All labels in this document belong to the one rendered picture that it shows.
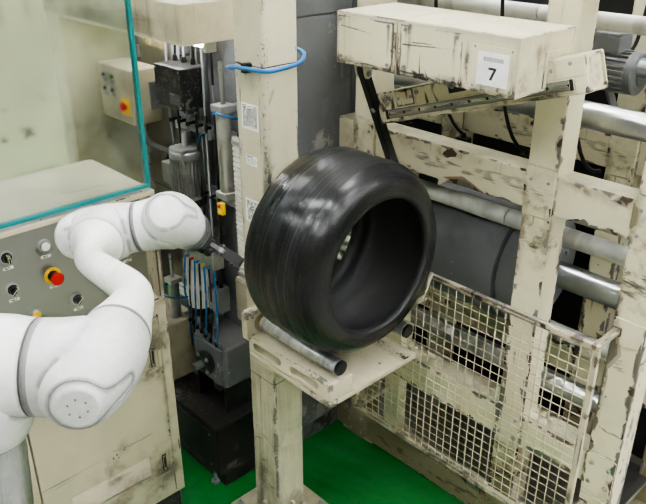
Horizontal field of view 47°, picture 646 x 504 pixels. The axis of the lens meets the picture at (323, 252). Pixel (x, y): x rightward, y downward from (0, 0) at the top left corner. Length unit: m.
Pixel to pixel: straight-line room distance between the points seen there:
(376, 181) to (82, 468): 1.37
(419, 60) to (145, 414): 1.47
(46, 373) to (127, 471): 1.77
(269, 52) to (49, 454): 1.39
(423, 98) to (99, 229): 1.09
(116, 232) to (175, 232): 0.12
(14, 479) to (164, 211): 0.56
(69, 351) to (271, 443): 1.74
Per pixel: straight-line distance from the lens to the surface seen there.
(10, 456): 1.13
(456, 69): 1.95
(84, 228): 1.50
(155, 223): 1.45
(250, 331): 2.29
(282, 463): 2.74
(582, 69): 1.92
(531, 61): 1.89
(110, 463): 2.69
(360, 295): 2.35
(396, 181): 1.98
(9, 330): 1.04
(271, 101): 2.11
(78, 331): 1.02
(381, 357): 2.31
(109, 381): 0.98
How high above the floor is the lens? 2.09
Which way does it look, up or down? 26 degrees down
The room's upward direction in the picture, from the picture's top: straight up
